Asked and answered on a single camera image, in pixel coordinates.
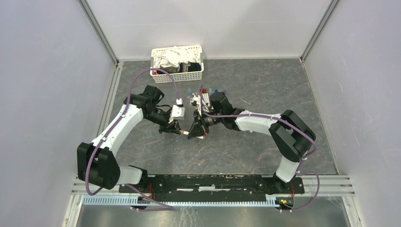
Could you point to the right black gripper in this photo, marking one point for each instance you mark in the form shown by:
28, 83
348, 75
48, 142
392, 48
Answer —
196, 130

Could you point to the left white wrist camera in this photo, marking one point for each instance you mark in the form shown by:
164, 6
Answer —
177, 111

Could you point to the red cap marker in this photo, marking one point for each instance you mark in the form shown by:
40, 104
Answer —
205, 97

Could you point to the white cloth in basket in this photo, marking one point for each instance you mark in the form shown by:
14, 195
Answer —
172, 56

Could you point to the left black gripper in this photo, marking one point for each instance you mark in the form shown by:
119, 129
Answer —
172, 127

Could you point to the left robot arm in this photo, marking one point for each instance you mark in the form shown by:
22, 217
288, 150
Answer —
97, 164

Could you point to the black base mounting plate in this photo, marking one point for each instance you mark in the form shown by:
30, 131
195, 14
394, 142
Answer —
217, 188

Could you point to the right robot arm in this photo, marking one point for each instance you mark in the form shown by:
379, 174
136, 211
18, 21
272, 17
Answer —
291, 135

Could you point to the black striped cloth in basket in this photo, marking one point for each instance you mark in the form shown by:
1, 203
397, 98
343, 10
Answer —
183, 68

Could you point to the white plastic basket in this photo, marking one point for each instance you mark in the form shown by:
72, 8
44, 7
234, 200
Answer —
160, 77

